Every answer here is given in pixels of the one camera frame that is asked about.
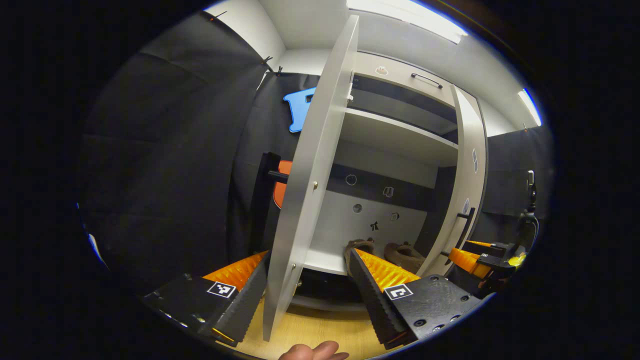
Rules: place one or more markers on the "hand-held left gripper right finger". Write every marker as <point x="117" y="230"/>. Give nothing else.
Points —
<point x="375" y="300"/>

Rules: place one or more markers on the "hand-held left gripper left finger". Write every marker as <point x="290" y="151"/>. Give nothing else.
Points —
<point x="245" y="305"/>

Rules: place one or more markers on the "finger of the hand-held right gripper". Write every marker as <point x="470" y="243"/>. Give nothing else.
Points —
<point x="467" y="261"/>
<point x="490" y="247"/>

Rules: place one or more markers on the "brown fuzzy shoe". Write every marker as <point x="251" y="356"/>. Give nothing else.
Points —
<point x="360" y="244"/>
<point x="402" y="255"/>

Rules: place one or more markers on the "grey cabinet door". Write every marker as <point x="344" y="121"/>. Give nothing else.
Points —
<point x="465" y="140"/>
<point x="310" y="165"/>

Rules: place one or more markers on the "grey shoe cabinet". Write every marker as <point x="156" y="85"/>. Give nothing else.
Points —
<point x="390" y="135"/>

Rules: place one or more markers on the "ceiling light panel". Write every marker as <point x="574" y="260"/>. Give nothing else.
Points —
<point x="530" y="107"/>
<point x="405" y="15"/>

